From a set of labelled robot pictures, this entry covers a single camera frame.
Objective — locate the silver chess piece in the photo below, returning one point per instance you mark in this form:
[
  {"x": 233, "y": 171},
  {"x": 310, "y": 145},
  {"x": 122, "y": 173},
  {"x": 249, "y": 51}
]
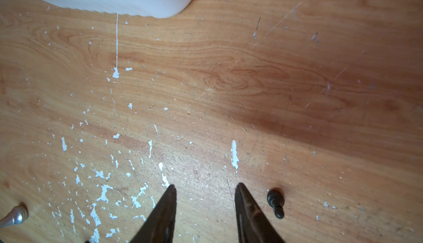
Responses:
[{"x": 16, "y": 216}]

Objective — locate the black pawn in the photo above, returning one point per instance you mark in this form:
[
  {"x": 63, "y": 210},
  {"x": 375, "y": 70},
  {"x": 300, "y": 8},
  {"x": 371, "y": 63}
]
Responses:
[{"x": 276, "y": 200}]

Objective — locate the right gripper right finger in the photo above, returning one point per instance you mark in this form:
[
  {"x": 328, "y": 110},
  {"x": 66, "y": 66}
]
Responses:
[{"x": 252, "y": 224}]

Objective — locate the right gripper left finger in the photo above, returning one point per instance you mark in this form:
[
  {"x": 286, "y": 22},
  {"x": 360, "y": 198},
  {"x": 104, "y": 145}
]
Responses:
[{"x": 159, "y": 226}]

